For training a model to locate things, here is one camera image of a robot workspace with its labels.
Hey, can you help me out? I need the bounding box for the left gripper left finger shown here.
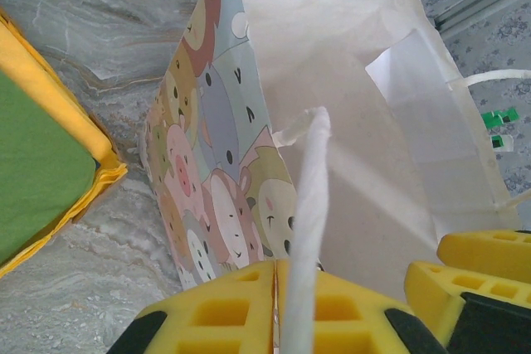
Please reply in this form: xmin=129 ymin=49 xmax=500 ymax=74
xmin=107 ymin=260 xmax=277 ymax=354

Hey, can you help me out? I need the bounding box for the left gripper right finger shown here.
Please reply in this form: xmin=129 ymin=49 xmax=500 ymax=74
xmin=275 ymin=259 xmax=452 ymax=354

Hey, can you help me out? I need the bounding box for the white cartoon print paper bag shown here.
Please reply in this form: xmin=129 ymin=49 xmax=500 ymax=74
xmin=139 ymin=0 xmax=531 ymax=354

